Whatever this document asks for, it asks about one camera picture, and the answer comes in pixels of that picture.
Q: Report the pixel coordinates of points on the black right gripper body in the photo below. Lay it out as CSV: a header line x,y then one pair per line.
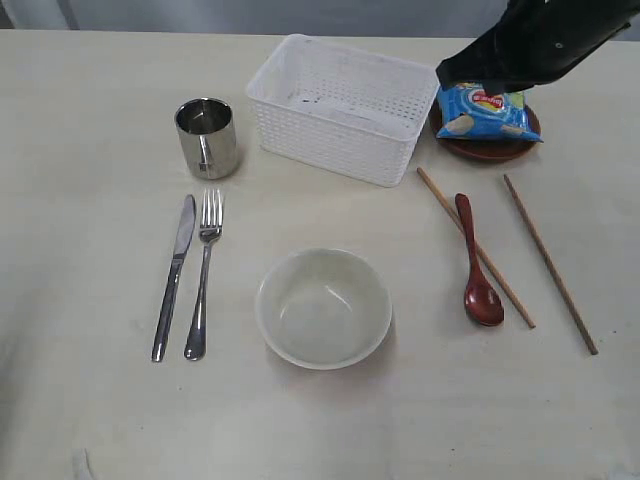
x,y
535,43

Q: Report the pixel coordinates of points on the blue chips bag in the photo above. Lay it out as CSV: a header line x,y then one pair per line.
x,y
469,113

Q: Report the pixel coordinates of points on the brown wooden plate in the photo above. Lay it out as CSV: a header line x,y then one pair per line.
x,y
484,151

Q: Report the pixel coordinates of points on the wooden chopstick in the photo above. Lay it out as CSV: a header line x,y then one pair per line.
x,y
482,256
554,273

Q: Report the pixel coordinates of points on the white plastic perforated basket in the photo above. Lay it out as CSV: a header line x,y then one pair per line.
x,y
342,109

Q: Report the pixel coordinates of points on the dark red wooden spoon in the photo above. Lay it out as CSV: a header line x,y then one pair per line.
x,y
481,301

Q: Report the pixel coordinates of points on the shiny steel cup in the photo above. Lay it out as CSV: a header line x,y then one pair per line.
x,y
206,132

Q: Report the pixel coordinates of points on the grey ceramic bowl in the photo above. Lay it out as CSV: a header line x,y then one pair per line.
x,y
323,309

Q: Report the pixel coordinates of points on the steel fork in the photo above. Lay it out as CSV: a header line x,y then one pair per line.
x,y
210,231

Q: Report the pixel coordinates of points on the steel table knife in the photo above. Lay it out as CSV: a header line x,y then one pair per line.
x,y
182,243

